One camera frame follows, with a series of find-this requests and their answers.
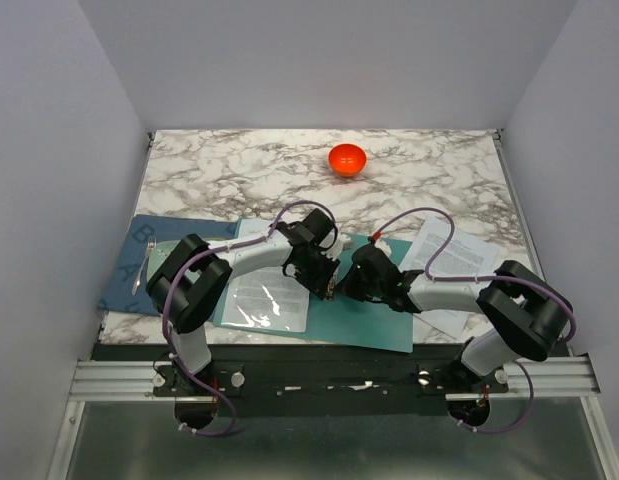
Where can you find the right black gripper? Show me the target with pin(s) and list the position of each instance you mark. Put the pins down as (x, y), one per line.
(349, 288)

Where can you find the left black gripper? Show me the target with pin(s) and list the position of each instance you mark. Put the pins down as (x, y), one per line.
(320, 284)

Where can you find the teal file folder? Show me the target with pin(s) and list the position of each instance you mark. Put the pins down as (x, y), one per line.
(340, 320)

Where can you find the single printed paper sheet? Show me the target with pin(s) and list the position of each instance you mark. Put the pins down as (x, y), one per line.
(265, 300)

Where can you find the printed white paper sheets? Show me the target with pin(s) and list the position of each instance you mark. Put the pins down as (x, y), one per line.
(465, 255)

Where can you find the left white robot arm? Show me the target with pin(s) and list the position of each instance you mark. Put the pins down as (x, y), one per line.
(187, 286)

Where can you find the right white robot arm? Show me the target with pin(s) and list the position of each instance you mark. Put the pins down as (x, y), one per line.
(527, 316)

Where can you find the orange plastic bowl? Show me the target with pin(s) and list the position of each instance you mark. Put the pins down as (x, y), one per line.
(347, 160)

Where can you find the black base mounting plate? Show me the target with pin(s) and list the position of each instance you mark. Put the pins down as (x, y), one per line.
(320, 380)

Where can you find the pale green divided plate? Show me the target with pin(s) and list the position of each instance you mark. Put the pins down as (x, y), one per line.
(159, 254)

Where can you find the silver metal fork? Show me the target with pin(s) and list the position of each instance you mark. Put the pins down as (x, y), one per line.
(138, 279)

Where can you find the blue lettered placemat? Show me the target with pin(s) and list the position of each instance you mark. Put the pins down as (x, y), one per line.
(118, 296)

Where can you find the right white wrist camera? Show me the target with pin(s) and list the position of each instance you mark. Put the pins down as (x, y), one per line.
(384, 247)

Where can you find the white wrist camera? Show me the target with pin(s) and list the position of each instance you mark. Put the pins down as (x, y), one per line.
(384, 247)
(341, 242)

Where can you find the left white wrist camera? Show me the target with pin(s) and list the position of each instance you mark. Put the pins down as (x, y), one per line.
(341, 242)

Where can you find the aluminium extrusion rail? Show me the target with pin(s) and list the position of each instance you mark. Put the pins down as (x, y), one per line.
(136, 381)

